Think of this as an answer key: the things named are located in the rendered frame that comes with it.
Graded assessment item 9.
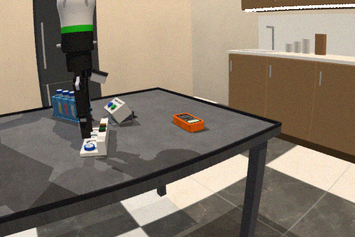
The white button panel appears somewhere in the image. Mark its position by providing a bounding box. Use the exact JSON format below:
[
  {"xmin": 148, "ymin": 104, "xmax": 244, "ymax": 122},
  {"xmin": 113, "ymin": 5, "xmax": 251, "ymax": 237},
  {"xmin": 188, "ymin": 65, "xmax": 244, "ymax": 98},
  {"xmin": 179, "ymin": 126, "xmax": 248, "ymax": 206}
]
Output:
[{"xmin": 104, "ymin": 98, "xmax": 138, "ymax": 126}]

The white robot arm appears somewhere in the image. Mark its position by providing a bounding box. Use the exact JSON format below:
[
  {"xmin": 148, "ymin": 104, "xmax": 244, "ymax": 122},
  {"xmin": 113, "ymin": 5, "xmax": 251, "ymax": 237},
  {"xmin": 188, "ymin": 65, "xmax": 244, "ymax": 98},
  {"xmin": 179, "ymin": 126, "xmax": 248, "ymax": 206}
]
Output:
[{"xmin": 57, "ymin": 0, "xmax": 108, "ymax": 84}]

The black table edge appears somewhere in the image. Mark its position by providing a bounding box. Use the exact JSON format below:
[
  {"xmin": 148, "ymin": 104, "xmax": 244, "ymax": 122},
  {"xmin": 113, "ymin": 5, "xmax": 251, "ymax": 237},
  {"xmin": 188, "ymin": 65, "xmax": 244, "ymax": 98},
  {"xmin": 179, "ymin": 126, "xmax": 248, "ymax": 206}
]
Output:
[{"xmin": 0, "ymin": 87, "xmax": 282, "ymax": 223}]

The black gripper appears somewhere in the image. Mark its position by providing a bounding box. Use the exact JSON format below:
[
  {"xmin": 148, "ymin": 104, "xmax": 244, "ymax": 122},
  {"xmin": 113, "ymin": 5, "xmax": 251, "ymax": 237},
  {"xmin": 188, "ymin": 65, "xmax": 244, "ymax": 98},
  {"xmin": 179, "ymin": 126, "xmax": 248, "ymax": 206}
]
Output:
[{"xmin": 66, "ymin": 52, "xmax": 93, "ymax": 139}]

